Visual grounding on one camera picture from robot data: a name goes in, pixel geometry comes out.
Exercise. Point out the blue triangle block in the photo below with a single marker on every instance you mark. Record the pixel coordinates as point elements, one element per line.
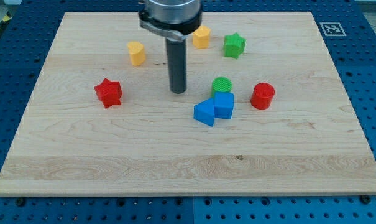
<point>204,112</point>

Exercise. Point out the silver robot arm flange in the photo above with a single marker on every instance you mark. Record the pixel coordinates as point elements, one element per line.
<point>171,19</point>

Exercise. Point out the blue cube block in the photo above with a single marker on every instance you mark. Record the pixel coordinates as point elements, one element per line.
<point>223,105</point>

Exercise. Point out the green cylinder block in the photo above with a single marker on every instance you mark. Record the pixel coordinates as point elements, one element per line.
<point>221,84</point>

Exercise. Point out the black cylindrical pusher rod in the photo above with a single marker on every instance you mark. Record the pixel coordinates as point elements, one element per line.
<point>176,61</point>

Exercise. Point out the red cylinder block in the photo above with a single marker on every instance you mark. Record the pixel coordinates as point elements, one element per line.
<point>262,96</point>

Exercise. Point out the yellow heart block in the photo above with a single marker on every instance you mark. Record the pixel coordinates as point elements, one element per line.
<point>136,53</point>

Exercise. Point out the wooden board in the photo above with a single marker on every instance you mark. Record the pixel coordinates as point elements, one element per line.
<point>308,142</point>

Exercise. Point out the yellow hexagon block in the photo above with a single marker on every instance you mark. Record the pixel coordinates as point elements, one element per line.
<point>201,37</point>

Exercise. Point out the red star block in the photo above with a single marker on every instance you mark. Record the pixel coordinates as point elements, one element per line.
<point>109,92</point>

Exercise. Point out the green star block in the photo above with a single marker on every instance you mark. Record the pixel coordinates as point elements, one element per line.
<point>234,45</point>

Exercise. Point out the white fiducial marker tag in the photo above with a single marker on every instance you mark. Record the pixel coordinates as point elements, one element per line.
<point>332,29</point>

